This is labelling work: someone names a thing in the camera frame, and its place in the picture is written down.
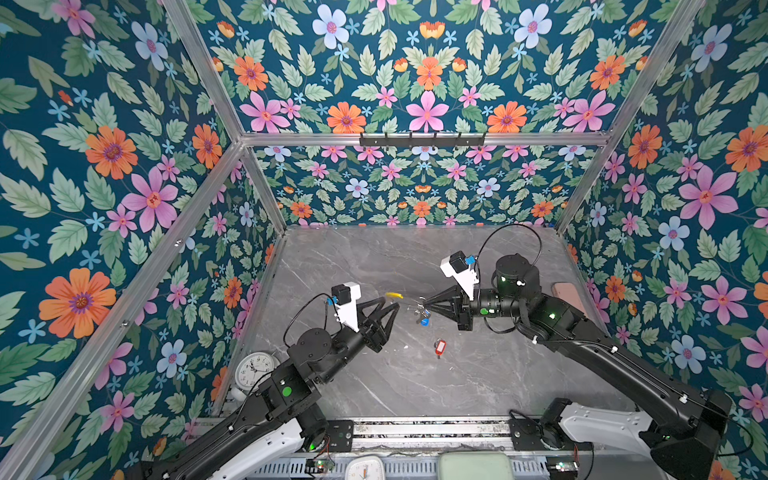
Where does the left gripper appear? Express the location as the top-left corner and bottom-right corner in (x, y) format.
(319, 294), (404, 388)

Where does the white clock at front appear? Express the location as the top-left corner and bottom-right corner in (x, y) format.
(344, 455), (386, 480)

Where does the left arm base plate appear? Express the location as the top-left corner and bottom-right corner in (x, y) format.
(310, 419), (355, 455)

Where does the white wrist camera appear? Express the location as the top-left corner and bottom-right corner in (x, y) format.
(331, 282), (361, 332)
(440, 251), (480, 301)

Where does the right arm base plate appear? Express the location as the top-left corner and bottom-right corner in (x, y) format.
(508, 415), (593, 453)

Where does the aluminium front rail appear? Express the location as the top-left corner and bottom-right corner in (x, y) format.
(185, 415), (679, 457)

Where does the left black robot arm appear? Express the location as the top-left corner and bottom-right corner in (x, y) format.
(125, 297), (400, 479)

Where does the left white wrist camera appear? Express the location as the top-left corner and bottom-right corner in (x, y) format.
(331, 282), (361, 332)

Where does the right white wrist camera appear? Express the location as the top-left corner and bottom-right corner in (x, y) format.
(440, 251), (480, 301)

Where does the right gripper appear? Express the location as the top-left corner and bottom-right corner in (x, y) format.
(423, 285), (526, 334)

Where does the black hook rail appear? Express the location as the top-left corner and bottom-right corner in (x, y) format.
(358, 132), (486, 149)

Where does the pink eraser case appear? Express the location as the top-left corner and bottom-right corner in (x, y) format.
(551, 282), (588, 315)

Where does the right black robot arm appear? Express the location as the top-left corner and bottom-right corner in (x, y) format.
(424, 251), (732, 479)

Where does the red key tag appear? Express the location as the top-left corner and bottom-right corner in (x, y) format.
(434, 339), (447, 359)

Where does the pale green box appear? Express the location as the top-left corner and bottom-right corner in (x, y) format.
(437, 451), (515, 480)

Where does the white round alarm clock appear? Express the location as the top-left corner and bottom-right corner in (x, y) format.
(234, 351), (278, 391)

